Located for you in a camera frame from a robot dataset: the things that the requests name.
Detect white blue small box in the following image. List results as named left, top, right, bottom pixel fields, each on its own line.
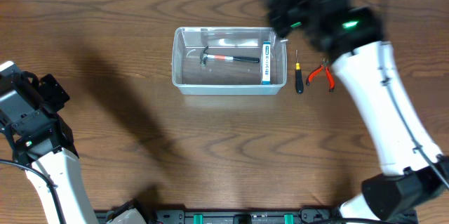
left=262, top=41, right=271, bottom=85

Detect black orange hammer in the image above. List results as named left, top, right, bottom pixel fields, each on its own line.
left=199, top=46, right=260, bottom=67

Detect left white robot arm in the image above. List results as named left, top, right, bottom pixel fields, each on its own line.
left=1, top=61, right=98, bottom=223

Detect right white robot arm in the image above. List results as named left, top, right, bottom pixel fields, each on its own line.
left=264, top=0, right=448, bottom=223

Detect clear plastic container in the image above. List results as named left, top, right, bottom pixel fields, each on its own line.
left=172, top=27, right=287, bottom=95

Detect black yellow screwdriver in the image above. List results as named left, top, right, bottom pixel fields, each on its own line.
left=295, top=51, right=304, bottom=94

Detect orange handled pliers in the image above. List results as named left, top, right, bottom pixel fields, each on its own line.
left=305, top=58, right=336, bottom=93

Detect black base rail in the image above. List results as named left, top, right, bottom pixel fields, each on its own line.
left=94, top=208, right=418, bottom=224

